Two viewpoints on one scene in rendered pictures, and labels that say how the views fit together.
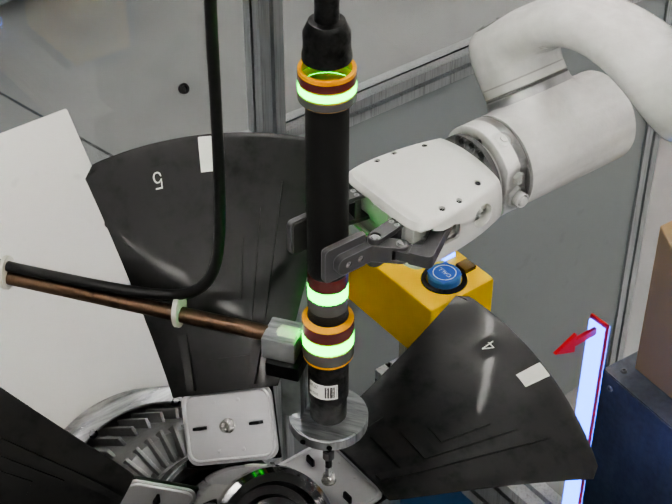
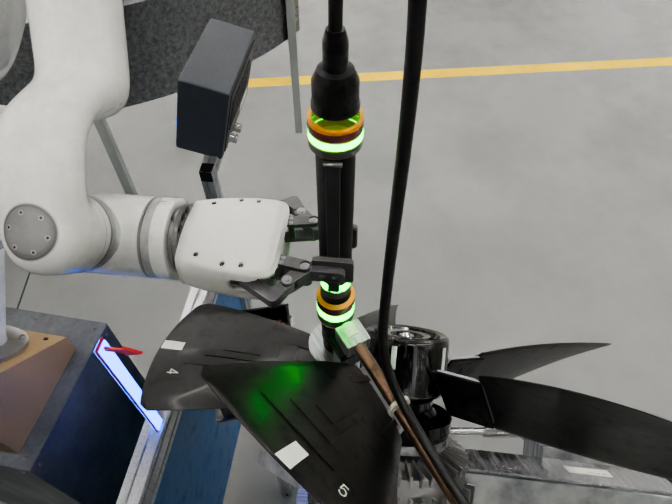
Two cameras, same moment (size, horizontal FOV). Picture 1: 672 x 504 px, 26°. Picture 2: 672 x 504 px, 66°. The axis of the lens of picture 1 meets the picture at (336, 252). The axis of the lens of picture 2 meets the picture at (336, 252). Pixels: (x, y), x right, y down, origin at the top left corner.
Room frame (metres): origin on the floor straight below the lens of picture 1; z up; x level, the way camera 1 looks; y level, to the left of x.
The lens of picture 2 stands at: (1.13, 0.23, 1.87)
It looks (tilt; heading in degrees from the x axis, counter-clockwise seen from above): 52 degrees down; 224
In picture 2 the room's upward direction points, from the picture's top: straight up
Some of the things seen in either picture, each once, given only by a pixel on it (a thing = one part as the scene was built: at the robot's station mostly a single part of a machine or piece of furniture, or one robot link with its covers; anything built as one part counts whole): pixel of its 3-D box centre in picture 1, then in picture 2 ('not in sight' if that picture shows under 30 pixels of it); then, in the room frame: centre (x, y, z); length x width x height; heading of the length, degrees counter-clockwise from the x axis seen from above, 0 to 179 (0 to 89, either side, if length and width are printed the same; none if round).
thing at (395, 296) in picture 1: (418, 291); not in sight; (1.35, -0.10, 1.02); 0.16 x 0.10 x 0.11; 37
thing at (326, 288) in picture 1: (327, 275); not in sight; (0.90, 0.01, 1.43); 0.03 x 0.03 x 0.01
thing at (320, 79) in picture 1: (327, 84); (335, 130); (0.90, 0.01, 1.61); 0.04 x 0.04 x 0.03
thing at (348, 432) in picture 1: (317, 380); (339, 334); (0.90, 0.02, 1.31); 0.09 x 0.07 x 0.10; 72
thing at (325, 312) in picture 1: (328, 299); (335, 283); (0.90, 0.01, 1.40); 0.03 x 0.03 x 0.01
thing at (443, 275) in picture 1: (444, 276); not in sight; (1.32, -0.13, 1.08); 0.04 x 0.04 x 0.02
